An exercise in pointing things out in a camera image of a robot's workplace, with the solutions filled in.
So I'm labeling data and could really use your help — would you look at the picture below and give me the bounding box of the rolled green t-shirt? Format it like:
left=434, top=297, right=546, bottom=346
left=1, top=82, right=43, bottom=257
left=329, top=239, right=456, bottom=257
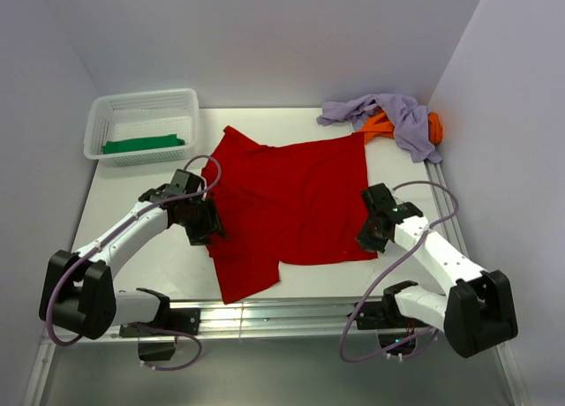
left=102, top=134, right=185, bottom=154

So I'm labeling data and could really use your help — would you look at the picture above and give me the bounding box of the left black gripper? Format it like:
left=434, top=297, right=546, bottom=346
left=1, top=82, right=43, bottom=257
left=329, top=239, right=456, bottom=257
left=176, top=197, right=228, bottom=246

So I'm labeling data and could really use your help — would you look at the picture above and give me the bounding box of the red t-shirt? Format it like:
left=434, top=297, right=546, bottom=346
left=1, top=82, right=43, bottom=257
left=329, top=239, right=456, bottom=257
left=202, top=126, right=378, bottom=304

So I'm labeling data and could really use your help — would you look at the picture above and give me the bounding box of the white plastic basket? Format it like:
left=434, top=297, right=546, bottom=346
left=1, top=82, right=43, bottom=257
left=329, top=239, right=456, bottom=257
left=83, top=88, right=202, bottom=167

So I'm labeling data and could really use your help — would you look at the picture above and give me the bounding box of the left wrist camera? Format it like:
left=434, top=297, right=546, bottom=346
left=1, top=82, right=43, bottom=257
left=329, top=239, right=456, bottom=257
left=168, top=169, right=205, bottom=196

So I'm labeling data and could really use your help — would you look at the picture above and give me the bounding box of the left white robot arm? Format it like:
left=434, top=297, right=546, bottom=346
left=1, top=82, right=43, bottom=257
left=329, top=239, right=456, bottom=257
left=39, top=195, right=223, bottom=340

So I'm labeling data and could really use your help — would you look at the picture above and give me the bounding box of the orange t-shirt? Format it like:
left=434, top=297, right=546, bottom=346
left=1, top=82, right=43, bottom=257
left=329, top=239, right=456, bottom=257
left=359, top=111, right=443, bottom=146

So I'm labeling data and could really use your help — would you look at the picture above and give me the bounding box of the lavender t-shirt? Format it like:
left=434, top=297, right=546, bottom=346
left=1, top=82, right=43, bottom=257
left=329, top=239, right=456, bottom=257
left=316, top=94, right=442, bottom=164

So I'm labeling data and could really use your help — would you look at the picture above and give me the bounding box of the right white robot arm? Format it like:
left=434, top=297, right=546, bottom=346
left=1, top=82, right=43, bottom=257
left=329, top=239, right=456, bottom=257
left=358, top=213, right=518, bottom=358

